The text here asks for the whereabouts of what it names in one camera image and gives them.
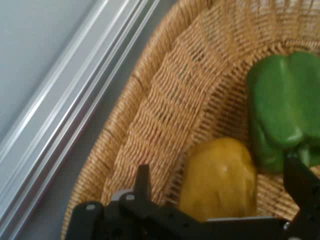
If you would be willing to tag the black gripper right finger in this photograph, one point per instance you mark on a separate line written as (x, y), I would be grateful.
(300, 182)

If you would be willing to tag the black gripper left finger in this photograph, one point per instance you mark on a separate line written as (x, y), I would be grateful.
(143, 182)

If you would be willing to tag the green bell pepper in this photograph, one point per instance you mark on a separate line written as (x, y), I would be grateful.
(282, 110)

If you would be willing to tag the yellow bell pepper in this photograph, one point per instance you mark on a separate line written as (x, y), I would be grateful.
(220, 180)

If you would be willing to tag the woven wicker basket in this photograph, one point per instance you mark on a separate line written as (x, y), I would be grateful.
(175, 100)

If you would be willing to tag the aluminium profile rail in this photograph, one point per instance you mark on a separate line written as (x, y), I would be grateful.
(62, 100)

